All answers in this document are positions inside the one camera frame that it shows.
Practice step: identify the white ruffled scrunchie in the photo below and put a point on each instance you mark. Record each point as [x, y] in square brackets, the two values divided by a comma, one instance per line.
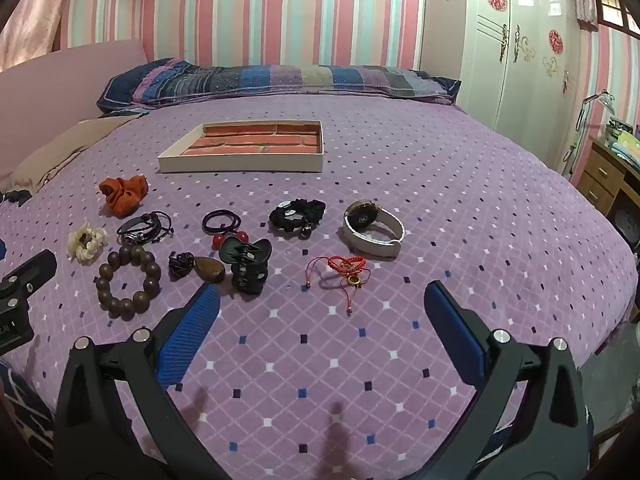
[80, 252]

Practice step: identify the black scrunchie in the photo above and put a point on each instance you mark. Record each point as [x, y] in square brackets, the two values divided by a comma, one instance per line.
[300, 212]

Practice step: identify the wooden desk with drawers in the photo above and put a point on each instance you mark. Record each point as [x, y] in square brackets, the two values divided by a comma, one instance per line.
[600, 175]

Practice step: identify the dark patterned cloth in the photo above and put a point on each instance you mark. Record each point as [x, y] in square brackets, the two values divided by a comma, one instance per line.
[25, 410]

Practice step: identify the orange fabric scrunchie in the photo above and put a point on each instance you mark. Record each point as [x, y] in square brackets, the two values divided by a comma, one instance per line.
[120, 200]

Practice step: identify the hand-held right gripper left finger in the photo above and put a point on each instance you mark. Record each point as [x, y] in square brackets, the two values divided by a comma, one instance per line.
[192, 325]

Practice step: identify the white tray with brick-print lining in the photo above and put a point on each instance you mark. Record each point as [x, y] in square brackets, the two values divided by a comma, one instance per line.
[240, 162]

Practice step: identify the tan folded blanket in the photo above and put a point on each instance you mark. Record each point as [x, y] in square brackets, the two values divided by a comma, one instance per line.
[65, 145]

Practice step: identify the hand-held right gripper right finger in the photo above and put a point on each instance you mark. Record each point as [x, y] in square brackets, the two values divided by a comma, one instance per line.
[452, 330]

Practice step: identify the purple diamond-print bedspread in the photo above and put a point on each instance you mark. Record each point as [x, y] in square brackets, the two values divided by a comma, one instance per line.
[450, 185]

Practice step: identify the white wardrobe with decals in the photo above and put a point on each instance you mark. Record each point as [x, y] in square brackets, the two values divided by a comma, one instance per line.
[520, 85]

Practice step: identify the black claw hair clip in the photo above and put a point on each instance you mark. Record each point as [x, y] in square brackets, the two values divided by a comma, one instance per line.
[247, 275]

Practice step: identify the desk lamp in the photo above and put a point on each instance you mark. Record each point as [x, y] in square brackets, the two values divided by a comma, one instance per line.
[607, 102]

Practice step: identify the pink curtain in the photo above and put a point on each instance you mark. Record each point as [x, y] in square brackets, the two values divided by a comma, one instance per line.
[35, 20]

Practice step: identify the window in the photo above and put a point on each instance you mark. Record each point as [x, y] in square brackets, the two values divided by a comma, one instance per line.
[612, 10]

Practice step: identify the striped patchwork pillow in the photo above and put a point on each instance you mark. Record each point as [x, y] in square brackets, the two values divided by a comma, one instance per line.
[280, 80]

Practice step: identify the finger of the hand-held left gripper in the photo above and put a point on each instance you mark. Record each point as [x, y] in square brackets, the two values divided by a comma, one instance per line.
[35, 265]

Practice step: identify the pink headboard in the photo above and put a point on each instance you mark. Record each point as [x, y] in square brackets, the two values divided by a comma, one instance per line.
[60, 80]

